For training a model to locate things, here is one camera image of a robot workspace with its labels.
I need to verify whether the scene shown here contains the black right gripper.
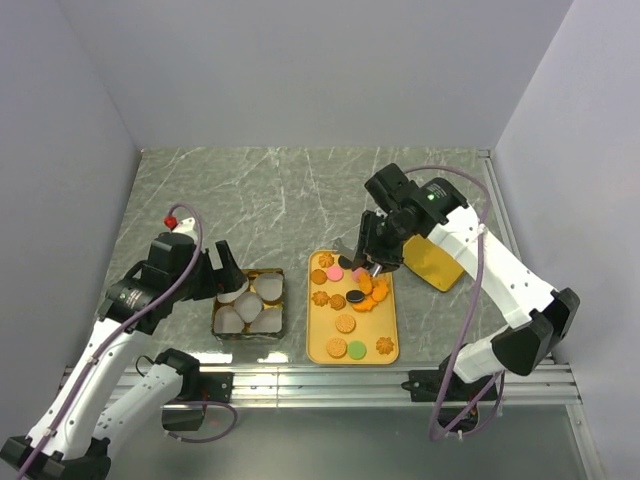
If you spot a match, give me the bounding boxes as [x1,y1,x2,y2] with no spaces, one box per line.
[351,209,417,277]

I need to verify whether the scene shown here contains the orange fish cookie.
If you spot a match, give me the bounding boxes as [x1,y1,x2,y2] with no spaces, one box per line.
[357,271,374,295]
[351,296,377,312]
[370,278,390,303]

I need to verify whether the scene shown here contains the black sandwich cookie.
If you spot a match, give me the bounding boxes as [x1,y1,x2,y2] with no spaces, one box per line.
[345,290,366,304]
[338,256,353,269]

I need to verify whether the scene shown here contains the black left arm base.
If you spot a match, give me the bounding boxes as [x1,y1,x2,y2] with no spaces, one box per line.
[135,348,234,438]

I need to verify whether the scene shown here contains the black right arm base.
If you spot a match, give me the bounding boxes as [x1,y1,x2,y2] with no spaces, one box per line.
[401,369,504,436]

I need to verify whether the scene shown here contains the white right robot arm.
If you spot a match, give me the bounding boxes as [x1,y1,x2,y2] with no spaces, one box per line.
[350,163,580,399]

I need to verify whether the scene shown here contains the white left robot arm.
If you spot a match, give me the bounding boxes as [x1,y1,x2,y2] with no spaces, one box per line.
[1,217,248,479]

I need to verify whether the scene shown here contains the white paper cup liner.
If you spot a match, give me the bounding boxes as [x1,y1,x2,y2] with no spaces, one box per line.
[213,305,245,334]
[216,279,250,305]
[249,308,283,334]
[234,291,263,324]
[254,272,284,302]

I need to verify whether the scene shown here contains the pink round cookie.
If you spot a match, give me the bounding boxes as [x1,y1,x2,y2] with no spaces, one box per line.
[326,265,344,282]

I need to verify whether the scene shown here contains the flower shaped cookie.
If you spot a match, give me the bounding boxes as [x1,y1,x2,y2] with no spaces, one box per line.
[311,291,330,306]
[318,252,335,268]
[376,337,395,355]

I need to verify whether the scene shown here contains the round waffle cookie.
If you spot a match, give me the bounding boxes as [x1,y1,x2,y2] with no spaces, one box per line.
[326,337,348,359]
[335,314,356,334]
[310,269,327,285]

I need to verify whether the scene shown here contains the gold cookie tin box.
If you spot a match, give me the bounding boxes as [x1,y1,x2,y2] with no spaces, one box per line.
[211,268,286,340]

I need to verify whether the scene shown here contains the orange plastic tray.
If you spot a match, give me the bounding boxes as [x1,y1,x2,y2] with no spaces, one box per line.
[306,250,399,365]

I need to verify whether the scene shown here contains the gold tin lid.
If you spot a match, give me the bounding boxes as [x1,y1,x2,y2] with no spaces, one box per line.
[403,235,465,292]

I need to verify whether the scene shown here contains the green round cookie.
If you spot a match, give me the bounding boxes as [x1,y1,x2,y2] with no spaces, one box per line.
[347,341,367,360]

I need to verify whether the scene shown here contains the aluminium front rail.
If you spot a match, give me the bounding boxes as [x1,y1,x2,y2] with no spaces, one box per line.
[54,362,584,409]

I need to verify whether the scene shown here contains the white aluminium side rail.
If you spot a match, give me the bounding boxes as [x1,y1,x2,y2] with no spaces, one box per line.
[477,148,556,361]

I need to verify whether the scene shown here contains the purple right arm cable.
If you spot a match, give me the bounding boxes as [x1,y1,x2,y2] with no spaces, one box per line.
[403,166,504,442]

